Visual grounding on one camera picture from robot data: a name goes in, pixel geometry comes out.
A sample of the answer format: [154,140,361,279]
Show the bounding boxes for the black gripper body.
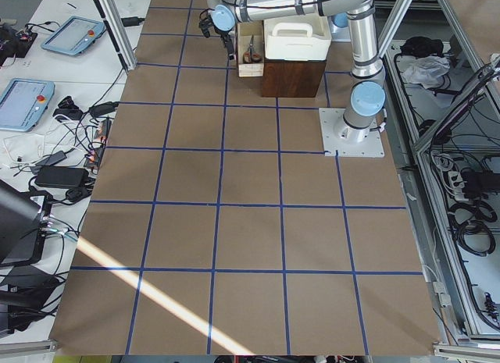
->
[198,8,213,38]

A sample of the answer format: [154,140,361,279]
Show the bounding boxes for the wooden drawer white handle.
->
[236,21,264,77]

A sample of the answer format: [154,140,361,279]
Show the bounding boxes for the grey orange scissors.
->
[242,36,262,64]

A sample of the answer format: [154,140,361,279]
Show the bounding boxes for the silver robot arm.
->
[198,0,385,144]

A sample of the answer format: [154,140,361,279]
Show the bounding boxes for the dark wooden cabinet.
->
[261,59,327,98]

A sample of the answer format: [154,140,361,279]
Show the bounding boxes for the white plastic tray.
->
[263,14,331,61]

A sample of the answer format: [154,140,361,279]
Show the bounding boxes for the far blue teach pendant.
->
[41,16,105,56]

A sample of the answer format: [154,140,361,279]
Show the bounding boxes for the blue teach pendant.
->
[41,16,105,56]
[1,78,55,132]

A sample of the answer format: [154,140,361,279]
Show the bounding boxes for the near blue teach pendant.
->
[1,78,55,132]

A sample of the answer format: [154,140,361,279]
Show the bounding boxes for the large black power brick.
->
[34,165,89,189]

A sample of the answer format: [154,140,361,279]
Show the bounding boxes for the aluminium frame post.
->
[93,0,137,73]

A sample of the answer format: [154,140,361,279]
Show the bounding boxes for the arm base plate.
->
[319,108,385,158]

